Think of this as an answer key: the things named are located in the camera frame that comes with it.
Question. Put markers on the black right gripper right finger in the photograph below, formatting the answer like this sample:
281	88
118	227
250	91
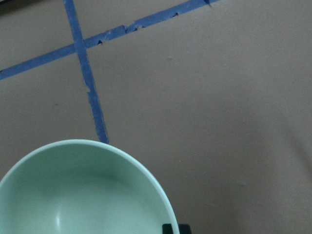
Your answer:
184	229

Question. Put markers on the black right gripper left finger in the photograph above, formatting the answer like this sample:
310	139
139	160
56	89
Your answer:
167	229

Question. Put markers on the light green bowl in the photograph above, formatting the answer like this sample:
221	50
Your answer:
82	187

